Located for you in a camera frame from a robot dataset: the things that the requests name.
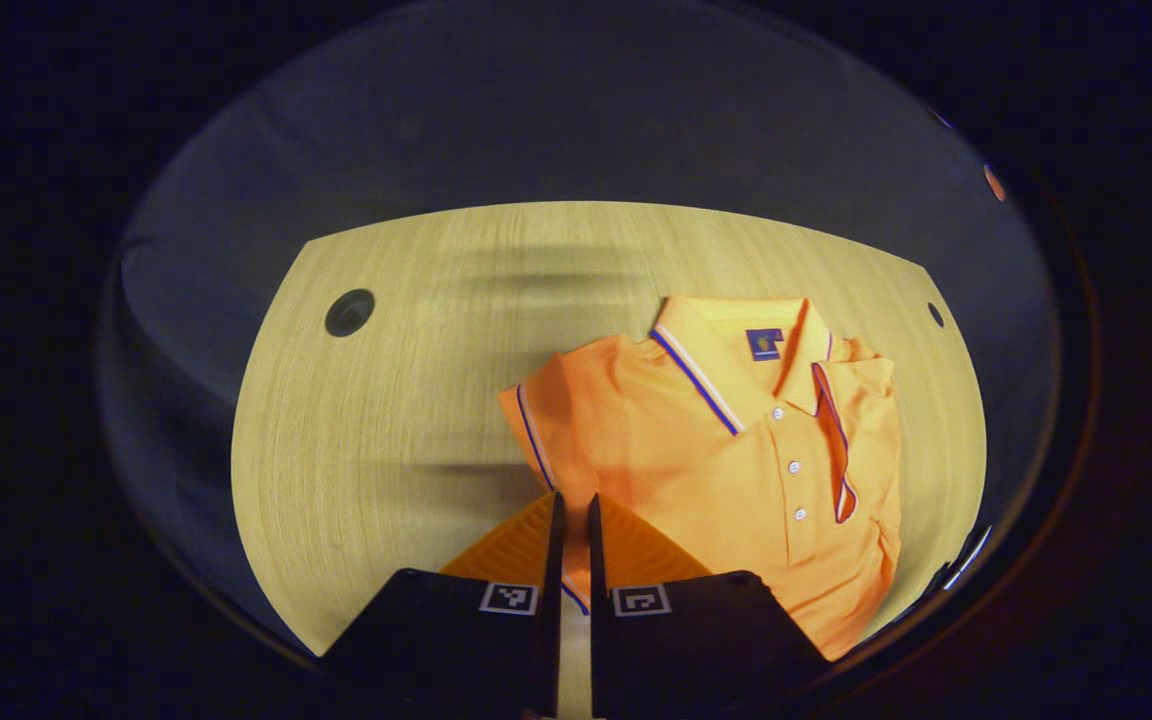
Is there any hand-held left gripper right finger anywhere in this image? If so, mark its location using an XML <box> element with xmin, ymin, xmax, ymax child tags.
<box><xmin>588</xmin><ymin>493</ymin><xmax>829</xmax><ymax>719</ymax></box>

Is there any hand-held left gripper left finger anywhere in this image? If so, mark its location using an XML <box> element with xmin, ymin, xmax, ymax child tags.
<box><xmin>321</xmin><ymin>490</ymin><xmax>567</xmax><ymax>719</ymax></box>

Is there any orange collared T-shirt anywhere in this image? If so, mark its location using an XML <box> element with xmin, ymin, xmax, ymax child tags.
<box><xmin>498</xmin><ymin>295</ymin><xmax>905</xmax><ymax>663</ymax></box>

